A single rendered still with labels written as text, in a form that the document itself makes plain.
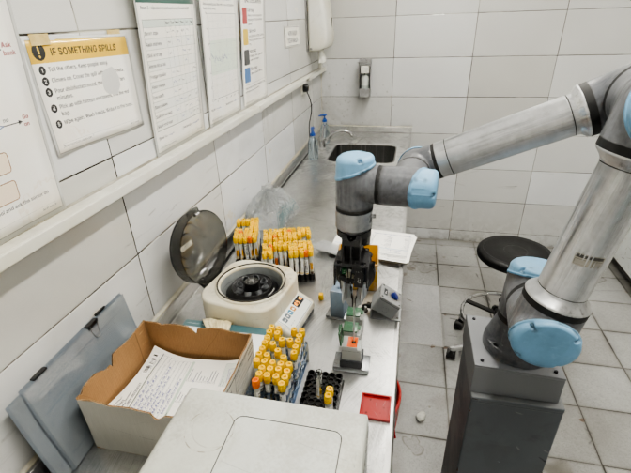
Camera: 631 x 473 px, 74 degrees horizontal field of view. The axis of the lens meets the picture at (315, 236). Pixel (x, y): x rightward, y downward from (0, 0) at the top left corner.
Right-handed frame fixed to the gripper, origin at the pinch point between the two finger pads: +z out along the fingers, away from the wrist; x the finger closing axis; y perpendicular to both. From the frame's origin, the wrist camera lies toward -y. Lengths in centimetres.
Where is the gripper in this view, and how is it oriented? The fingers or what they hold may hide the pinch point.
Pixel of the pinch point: (354, 300)
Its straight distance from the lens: 98.7
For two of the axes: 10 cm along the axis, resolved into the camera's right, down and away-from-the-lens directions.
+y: -2.1, 4.6, -8.6
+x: 9.8, 0.7, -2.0
